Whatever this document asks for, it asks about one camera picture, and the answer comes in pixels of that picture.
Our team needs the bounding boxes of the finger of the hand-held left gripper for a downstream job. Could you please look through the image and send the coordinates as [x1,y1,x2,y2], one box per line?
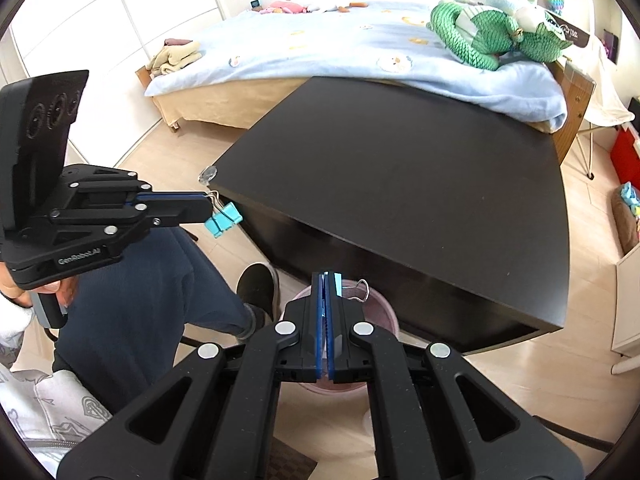
[29,202,214,262]
[51,163,211,215]

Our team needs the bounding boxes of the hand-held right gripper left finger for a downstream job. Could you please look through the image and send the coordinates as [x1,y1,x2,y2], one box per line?
[60,271,330,480]

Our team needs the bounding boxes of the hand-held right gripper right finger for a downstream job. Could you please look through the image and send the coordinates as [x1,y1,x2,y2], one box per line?
[327,271,586,480]

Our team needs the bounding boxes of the teal binder clip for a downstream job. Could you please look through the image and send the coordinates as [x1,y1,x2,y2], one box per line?
[327,271,371,306]
[204,191,244,240]

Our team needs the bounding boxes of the pink waste bin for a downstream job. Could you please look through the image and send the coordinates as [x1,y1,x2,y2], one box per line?
[279,284,402,397]

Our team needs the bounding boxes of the person's left forearm white sleeve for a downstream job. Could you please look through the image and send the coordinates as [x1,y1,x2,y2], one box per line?
[0,294,38,348]

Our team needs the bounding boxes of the person's left hand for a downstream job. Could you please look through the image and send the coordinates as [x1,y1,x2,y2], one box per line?
[0,266,78,308]

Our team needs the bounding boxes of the person's black shoe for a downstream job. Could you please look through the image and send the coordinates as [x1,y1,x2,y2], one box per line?
[234,262,281,342]

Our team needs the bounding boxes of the person's dark blue trousers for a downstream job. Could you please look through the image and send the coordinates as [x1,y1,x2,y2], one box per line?
[50,227,253,416]

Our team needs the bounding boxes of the brown woven mat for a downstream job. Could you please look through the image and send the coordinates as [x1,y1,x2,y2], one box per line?
[269,439,318,480]

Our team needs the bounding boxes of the white wardrobe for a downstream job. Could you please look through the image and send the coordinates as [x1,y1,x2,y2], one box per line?
[7,0,228,171]

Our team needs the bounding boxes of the folded beige towels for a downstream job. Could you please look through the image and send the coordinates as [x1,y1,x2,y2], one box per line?
[146,39,202,80]

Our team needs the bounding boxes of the black wooden table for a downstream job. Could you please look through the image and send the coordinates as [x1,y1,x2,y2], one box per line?
[197,76,571,358]

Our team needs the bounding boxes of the light blue printed blanket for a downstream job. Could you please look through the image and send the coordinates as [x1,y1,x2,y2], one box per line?
[144,6,569,135]

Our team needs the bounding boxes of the pink plush toy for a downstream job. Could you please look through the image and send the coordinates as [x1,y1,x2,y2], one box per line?
[259,0,309,16]

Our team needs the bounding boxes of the person's grey printed jacket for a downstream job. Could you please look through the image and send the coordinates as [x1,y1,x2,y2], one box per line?
[0,342,113,466]

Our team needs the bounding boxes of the white goose plush toy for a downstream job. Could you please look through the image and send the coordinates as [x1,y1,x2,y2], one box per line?
[307,0,369,15]

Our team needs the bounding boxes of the white cabinet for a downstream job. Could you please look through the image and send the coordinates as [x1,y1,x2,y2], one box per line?
[610,244,640,376]

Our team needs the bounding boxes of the brown basket with toys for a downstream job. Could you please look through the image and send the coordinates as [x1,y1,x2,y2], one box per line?
[610,182,640,257]

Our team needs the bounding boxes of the green scaly plush toy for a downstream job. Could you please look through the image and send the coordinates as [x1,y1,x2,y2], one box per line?
[430,0,574,72]

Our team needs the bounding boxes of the red box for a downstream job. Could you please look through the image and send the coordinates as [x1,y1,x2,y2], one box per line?
[611,124,640,187]

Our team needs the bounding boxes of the light blue plush toy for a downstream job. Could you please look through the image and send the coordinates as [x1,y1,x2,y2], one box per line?
[484,0,540,17]

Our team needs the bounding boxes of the dark paper bag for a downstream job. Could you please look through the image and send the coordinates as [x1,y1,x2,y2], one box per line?
[549,14,595,52]

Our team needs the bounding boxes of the dark framed picture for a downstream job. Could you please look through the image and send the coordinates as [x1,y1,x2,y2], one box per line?
[601,29,622,65]

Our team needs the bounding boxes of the wooden bed frame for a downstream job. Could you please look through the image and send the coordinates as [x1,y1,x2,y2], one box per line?
[134,50,597,167]

